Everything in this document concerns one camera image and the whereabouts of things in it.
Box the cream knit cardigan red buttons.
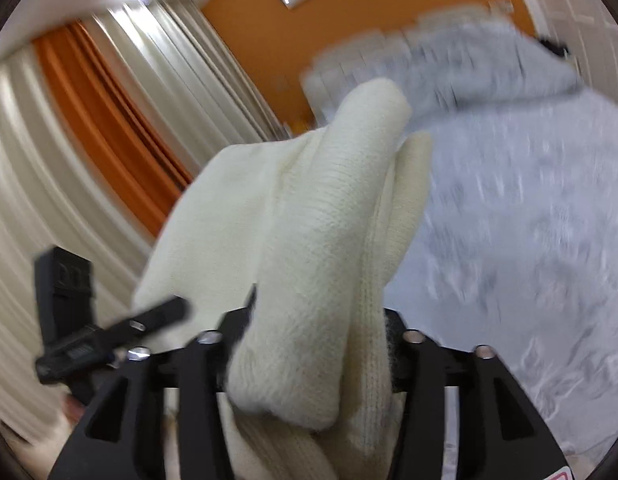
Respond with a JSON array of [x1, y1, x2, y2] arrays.
[[132, 78, 431, 479]]

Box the person's left hand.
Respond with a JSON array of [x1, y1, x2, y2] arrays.
[[62, 393, 85, 426]]

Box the cream sheer curtain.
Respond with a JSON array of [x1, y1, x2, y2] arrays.
[[0, 0, 285, 442]]

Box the grey butterfly pattern bedspread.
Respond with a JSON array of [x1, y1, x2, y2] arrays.
[[385, 90, 618, 462]]

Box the orange curtain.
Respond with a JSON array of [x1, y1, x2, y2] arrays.
[[33, 21, 193, 236]]

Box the grey quilted duvet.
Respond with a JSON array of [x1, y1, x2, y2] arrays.
[[300, 6, 584, 126]]

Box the white panelled wardrobe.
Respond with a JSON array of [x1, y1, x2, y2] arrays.
[[524, 0, 618, 104]]

